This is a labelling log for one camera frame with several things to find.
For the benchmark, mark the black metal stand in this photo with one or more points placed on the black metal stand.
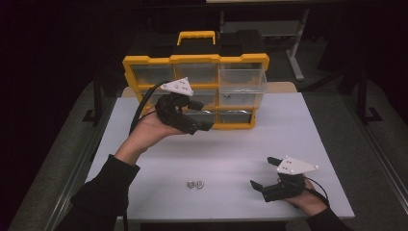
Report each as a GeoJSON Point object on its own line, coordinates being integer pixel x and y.
{"type": "Point", "coordinates": [97, 99]}
{"type": "Point", "coordinates": [362, 96]}

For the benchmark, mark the person's left hand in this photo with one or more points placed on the person's left hand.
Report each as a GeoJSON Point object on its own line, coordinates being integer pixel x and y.
{"type": "Point", "coordinates": [147, 131]}

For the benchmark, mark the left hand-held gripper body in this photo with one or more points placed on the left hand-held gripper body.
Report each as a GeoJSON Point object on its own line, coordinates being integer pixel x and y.
{"type": "Point", "coordinates": [173, 115]}

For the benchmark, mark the aluminium frame rail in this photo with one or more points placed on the aluminium frame rail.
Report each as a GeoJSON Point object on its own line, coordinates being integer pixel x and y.
{"type": "Point", "coordinates": [385, 163]}
{"type": "Point", "coordinates": [68, 192]}

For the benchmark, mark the person's right hand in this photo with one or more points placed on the person's right hand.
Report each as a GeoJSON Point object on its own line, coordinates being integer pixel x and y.
{"type": "Point", "coordinates": [309, 202]}

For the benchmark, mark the large clear plastic drawer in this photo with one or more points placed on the large clear plastic drawer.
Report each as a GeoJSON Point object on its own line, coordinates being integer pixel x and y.
{"type": "Point", "coordinates": [243, 83]}

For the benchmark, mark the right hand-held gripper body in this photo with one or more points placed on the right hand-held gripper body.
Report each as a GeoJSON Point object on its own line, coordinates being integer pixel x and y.
{"type": "Point", "coordinates": [288, 187]}

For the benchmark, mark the yellow drawer organizer cabinet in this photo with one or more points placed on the yellow drawer organizer cabinet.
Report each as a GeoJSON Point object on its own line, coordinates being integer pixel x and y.
{"type": "Point", "coordinates": [195, 58]}

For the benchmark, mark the grey metal desk frame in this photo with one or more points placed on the grey metal desk frame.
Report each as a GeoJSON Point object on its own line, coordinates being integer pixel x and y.
{"type": "Point", "coordinates": [299, 35]}

